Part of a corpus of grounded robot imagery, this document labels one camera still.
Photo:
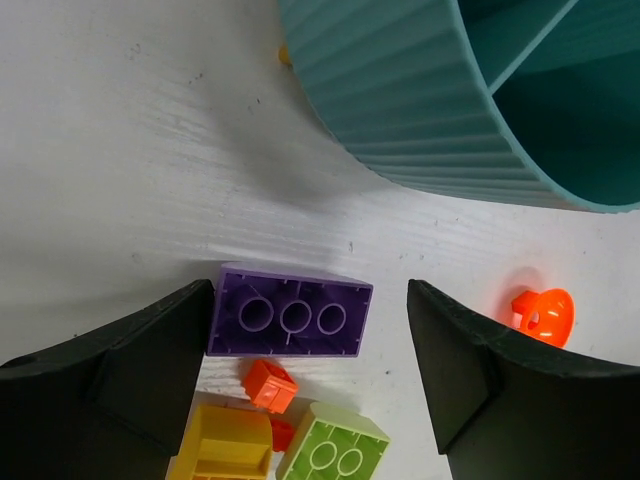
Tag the small orange lego piece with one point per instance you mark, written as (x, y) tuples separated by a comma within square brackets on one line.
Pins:
[(269, 386)]

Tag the small yellow lego brick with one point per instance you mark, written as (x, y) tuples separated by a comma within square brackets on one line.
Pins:
[(283, 56)]

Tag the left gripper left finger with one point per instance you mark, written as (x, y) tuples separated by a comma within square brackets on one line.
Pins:
[(112, 403)]

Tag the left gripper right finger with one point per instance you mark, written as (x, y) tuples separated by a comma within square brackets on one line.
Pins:
[(506, 406)]

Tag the long yellow lego brick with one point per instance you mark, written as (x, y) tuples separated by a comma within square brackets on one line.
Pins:
[(224, 443)]

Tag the green lego brick left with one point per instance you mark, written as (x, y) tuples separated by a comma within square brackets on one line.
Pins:
[(333, 443)]

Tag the orange round lego piece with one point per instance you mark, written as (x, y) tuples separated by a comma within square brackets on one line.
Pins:
[(547, 316)]

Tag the teal round divided container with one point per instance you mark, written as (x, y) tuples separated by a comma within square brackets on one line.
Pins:
[(532, 103)]

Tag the long purple lego brick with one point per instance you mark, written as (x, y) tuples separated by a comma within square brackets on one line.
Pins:
[(276, 310)]

